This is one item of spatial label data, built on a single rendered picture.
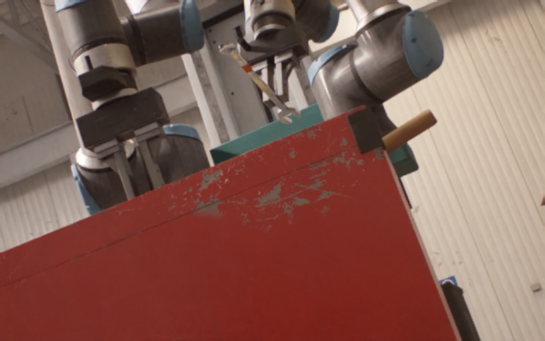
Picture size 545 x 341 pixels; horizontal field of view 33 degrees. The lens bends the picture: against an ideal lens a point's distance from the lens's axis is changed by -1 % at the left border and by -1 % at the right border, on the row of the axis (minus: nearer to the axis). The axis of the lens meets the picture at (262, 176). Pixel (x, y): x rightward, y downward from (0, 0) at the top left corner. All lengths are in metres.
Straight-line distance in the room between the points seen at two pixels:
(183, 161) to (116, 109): 0.94
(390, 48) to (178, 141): 0.59
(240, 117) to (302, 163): 1.45
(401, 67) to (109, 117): 0.93
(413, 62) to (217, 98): 0.63
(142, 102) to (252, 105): 1.17
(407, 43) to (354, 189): 1.08
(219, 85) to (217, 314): 1.50
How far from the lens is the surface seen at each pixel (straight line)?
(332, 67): 2.26
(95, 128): 1.42
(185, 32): 1.58
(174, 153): 2.34
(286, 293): 1.09
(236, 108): 2.57
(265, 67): 1.79
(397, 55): 2.16
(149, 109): 1.39
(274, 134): 2.42
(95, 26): 1.45
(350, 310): 1.07
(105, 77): 1.36
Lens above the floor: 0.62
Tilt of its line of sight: 15 degrees up
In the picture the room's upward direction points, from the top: 20 degrees counter-clockwise
